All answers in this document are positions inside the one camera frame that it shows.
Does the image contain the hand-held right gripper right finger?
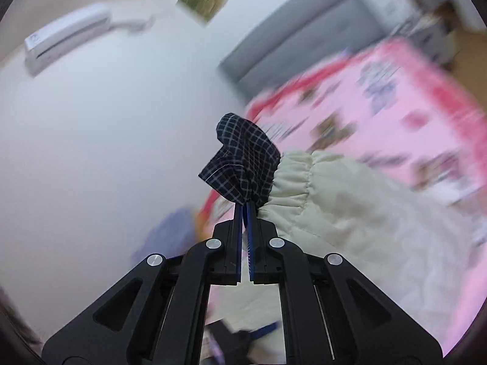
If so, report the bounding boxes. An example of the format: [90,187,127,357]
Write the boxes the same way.
[247,201,444,365]

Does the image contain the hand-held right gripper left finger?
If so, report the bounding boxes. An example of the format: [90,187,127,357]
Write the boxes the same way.
[41,202,244,365]

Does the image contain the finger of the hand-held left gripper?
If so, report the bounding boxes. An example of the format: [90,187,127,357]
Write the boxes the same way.
[207,319,282,365]

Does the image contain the cream quilted jacket plaid lining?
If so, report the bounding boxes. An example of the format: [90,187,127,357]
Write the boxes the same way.
[198,113,481,350]

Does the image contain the purple cloth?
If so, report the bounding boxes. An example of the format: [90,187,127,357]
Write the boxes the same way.
[131,207,198,263]

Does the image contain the pink printed blanket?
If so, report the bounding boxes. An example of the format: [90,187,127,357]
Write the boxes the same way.
[198,38,487,354]

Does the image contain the grey padded headboard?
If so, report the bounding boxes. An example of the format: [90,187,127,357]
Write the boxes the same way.
[218,0,396,97]

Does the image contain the white wall air conditioner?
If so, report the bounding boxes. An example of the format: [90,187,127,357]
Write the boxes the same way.
[23,2,155,77]

